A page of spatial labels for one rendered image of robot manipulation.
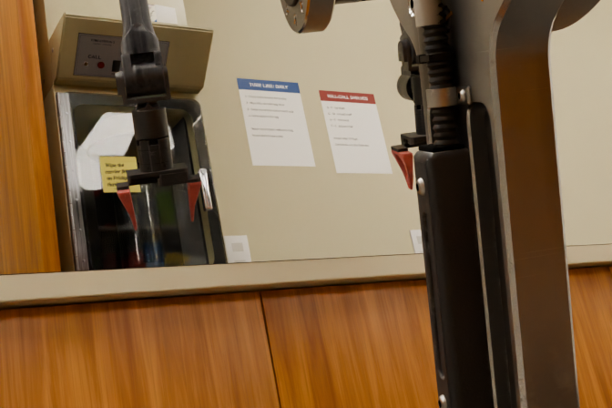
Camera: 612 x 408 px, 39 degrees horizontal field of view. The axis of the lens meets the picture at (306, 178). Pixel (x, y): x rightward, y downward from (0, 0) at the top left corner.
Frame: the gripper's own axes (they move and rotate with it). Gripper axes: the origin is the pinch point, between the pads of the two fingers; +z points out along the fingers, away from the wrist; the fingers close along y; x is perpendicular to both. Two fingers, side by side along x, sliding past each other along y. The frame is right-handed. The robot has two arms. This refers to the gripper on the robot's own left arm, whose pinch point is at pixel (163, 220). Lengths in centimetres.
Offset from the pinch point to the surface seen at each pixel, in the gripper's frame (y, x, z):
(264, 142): -33, -94, 2
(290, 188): -39, -90, 15
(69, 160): 15.7, -22.4, -9.5
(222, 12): -28, -113, -36
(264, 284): -14.9, 10.1, 11.2
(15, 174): 26.2, -22.9, -8.2
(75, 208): 15.7, -17.6, -1.0
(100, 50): 7.1, -30.5, -29.6
